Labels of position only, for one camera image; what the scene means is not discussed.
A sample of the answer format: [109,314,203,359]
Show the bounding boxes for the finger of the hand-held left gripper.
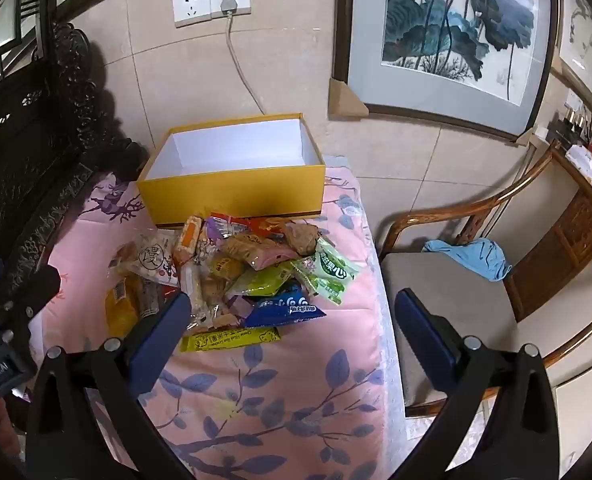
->
[6,267,61,341]

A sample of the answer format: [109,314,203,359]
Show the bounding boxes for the cardboard corner protector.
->
[328,77,369,120]
[517,129,549,147]

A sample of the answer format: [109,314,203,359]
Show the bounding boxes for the pink floral blanket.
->
[28,155,407,480]

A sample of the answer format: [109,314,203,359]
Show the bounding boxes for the pink biscuit bag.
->
[222,232,303,273]

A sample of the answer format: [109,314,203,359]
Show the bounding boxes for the grey power cable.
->
[225,12,268,116]

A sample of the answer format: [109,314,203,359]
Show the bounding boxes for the wooden armchair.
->
[378,142,592,408]

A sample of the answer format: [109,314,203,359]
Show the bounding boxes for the framed lotus painting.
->
[332,0,559,142]

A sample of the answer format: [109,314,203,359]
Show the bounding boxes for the dark carved wooden furniture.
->
[0,0,152,281]

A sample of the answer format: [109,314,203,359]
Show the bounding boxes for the beige chair cushion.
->
[381,251,521,408]

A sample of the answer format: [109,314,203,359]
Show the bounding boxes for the light blue cloth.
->
[422,238,513,282]

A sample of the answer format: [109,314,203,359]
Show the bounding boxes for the pile of snack packets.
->
[105,212,362,353]

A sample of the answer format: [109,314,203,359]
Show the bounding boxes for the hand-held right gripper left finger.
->
[23,290,197,480]

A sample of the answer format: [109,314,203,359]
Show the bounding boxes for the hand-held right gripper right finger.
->
[391,287,569,480]

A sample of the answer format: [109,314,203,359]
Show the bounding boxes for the yellow cardboard box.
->
[136,112,326,226]

